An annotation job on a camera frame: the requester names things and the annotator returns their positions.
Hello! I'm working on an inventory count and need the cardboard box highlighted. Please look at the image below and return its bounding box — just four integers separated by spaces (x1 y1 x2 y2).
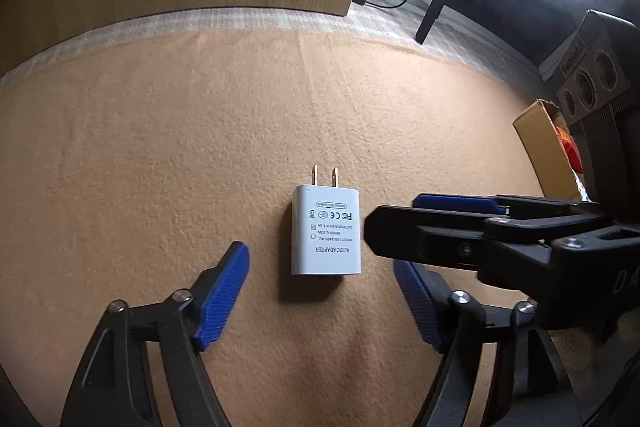
512 98 589 200

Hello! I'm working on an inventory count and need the white power adapter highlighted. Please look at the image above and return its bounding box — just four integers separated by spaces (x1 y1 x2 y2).
291 165 362 277

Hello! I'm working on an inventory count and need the brown speaker box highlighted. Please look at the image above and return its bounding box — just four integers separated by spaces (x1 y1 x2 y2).
554 10 639 206

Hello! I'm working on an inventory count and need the red snack bag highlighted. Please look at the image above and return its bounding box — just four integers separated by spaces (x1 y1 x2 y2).
555 126 584 174

